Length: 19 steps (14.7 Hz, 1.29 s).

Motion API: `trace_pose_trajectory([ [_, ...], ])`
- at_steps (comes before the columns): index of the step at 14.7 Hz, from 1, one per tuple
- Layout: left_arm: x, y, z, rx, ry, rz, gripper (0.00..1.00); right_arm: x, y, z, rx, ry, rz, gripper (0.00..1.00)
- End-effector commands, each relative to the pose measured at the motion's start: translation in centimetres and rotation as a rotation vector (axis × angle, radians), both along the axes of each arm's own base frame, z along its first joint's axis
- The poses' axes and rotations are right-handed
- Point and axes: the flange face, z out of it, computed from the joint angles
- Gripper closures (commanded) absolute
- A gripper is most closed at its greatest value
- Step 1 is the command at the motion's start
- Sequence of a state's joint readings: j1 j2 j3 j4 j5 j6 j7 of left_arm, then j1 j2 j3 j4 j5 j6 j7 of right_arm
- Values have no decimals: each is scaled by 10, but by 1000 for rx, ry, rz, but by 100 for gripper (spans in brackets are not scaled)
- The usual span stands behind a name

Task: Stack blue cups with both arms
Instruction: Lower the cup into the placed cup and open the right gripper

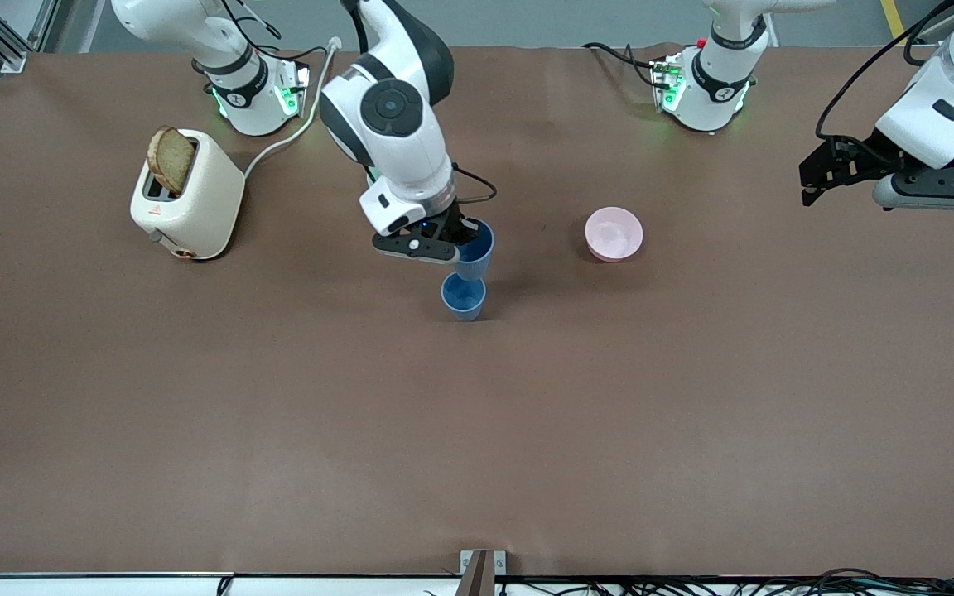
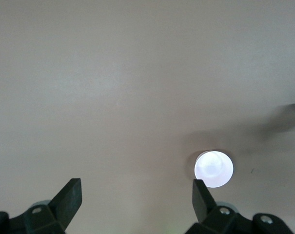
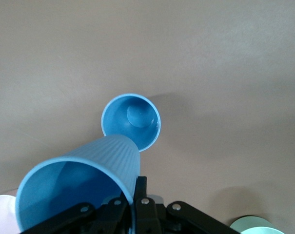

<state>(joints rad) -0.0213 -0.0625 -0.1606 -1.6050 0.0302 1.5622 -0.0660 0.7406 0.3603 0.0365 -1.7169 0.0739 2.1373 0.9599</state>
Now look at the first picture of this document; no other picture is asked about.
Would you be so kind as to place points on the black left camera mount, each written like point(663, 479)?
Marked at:
point(953, 174)

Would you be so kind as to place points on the blue plastic cup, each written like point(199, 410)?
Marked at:
point(464, 302)
point(477, 263)

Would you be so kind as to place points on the metal bracket with pole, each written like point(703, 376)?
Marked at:
point(482, 573)

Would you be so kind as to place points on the brown table cover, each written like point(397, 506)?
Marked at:
point(477, 447)

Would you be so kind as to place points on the pink bowl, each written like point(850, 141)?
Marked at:
point(614, 233)

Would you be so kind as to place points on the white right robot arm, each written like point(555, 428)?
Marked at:
point(394, 108)

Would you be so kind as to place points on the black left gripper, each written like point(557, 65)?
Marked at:
point(868, 155)

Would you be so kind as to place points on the cream white toaster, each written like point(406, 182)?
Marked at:
point(195, 203)

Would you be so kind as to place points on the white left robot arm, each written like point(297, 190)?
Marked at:
point(717, 79)

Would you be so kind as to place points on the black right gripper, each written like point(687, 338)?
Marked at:
point(454, 224)

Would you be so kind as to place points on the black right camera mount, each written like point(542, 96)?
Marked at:
point(411, 246)

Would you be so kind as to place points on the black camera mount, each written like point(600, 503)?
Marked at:
point(953, 174)
point(411, 246)

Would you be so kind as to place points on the brown bread slice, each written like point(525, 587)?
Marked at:
point(171, 159)

